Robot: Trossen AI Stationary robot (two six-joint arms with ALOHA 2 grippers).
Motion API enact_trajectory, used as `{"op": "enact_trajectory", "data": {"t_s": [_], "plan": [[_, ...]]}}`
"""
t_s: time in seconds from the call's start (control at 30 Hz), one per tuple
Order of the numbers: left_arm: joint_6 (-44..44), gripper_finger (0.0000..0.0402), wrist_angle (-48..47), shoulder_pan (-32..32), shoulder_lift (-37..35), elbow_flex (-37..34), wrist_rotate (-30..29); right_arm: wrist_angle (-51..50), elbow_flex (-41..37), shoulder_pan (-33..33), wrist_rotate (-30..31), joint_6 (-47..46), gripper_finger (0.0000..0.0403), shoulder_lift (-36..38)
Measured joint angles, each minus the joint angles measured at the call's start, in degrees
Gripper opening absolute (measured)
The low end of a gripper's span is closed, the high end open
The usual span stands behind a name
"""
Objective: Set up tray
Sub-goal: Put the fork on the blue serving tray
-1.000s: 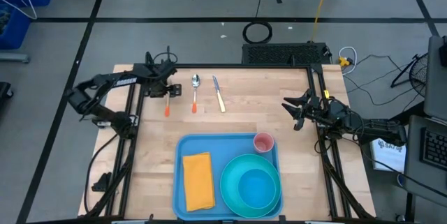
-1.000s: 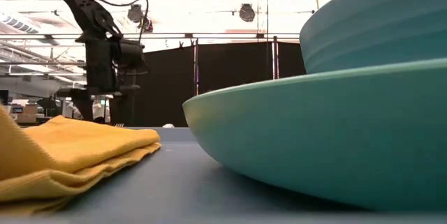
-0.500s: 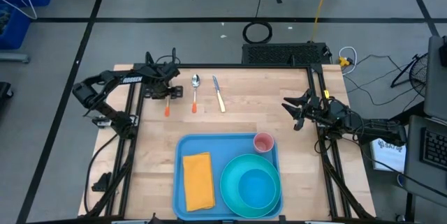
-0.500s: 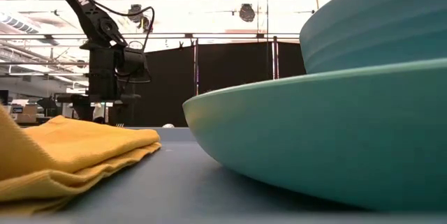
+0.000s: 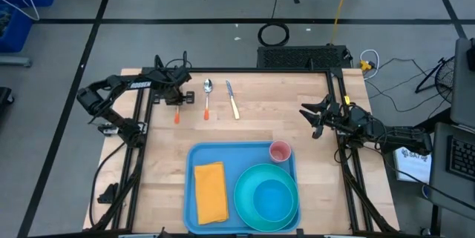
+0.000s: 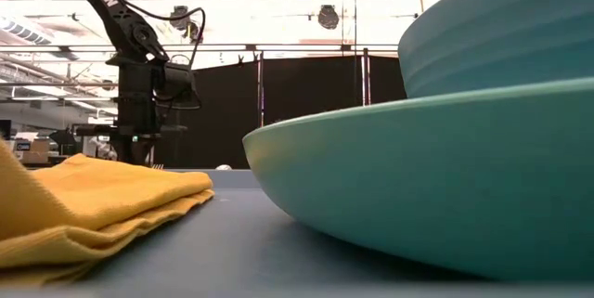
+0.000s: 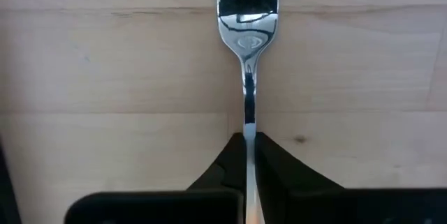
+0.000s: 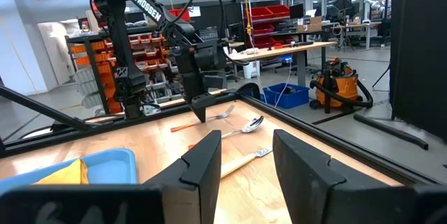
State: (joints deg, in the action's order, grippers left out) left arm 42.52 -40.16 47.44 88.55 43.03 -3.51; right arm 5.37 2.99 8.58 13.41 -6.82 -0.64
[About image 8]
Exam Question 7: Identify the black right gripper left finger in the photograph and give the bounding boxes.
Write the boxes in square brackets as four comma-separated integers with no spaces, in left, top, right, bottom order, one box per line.
[142,129,223,224]

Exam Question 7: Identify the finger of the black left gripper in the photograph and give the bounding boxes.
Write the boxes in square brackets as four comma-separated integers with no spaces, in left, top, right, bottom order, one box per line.
[190,92,218,124]

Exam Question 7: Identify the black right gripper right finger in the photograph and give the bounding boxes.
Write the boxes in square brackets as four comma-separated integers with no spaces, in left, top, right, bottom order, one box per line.
[272,128,416,224]

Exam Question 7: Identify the fork with orange handle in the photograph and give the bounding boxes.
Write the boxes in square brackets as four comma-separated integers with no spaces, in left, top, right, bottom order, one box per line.
[170,104,236,133]

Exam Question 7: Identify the knife with cream handle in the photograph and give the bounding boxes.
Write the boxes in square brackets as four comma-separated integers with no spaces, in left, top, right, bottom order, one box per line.
[220,147,274,179]

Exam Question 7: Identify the spoon with orange handle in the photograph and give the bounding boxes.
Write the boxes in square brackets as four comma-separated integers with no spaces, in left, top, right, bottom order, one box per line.
[187,115,265,150]

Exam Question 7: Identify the yellow cloth napkin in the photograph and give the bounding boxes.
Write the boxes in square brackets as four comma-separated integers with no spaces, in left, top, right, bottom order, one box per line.
[34,158,90,186]

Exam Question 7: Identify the blue plastic tray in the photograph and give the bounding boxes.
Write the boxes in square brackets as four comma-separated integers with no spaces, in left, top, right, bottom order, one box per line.
[0,148,138,194]

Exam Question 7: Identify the black arched corner piece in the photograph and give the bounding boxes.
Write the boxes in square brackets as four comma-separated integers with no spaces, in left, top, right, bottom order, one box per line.
[223,82,261,102]

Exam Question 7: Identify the white bucket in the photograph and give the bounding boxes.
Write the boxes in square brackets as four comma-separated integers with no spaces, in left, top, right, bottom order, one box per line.
[242,60,261,80]

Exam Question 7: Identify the blue plastic floor bin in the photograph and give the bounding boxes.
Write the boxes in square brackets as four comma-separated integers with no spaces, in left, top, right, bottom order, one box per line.
[261,82,311,110]

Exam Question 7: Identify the wooden standing desk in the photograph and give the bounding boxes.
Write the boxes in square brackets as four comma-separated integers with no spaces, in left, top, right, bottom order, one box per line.
[228,40,338,89]

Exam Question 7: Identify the shelf with red bins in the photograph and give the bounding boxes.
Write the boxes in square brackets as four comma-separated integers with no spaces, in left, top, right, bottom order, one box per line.
[240,0,298,50]

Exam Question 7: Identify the rack with orange bins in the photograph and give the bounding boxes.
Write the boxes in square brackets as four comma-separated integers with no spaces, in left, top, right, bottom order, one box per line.
[65,24,182,115]

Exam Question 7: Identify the black tube on floor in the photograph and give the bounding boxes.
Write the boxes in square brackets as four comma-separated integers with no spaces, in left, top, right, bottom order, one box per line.
[353,112,430,151]

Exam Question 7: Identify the orange shop vacuum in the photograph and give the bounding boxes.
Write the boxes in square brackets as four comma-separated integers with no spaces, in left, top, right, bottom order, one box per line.
[309,56,374,115]

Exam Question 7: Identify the black computer monitor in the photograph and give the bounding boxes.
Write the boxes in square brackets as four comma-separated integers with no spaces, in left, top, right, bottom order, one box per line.
[288,3,305,20]

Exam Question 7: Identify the cardboard boxes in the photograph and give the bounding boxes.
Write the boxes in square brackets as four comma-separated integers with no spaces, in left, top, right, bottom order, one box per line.
[295,15,324,33]

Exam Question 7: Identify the wooden background table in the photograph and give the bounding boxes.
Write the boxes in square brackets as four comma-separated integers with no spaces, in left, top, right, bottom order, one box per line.
[331,21,382,51]

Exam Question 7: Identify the black partition panel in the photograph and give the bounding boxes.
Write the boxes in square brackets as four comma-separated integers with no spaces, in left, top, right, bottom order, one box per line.
[390,0,447,143]

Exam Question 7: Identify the yellow hanging cable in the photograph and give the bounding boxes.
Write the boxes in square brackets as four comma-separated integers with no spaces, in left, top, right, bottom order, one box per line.
[242,0,253,36]

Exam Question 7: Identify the black aluminium table frame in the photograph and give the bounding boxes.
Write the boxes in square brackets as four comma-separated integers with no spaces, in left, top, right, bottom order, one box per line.
[0,84,437,186]

